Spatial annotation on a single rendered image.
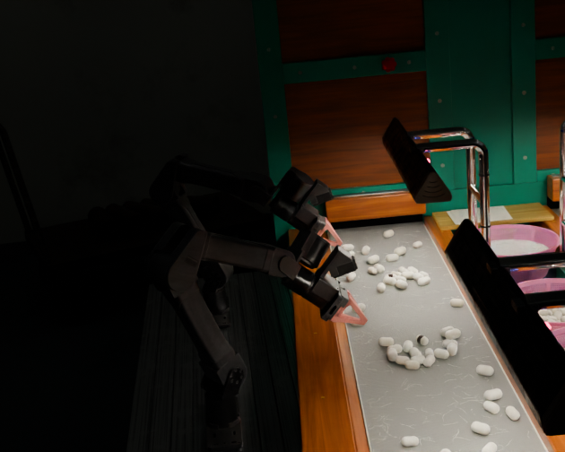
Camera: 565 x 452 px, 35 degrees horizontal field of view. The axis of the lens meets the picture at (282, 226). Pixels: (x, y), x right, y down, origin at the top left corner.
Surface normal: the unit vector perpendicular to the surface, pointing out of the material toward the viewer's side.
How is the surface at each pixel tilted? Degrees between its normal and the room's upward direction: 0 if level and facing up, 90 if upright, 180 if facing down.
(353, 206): 90
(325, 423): 0
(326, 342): 0
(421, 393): 0
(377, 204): 90
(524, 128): 90
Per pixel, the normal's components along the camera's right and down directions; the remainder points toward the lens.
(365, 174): 0.01, 0.30
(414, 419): -0.10, -0.95
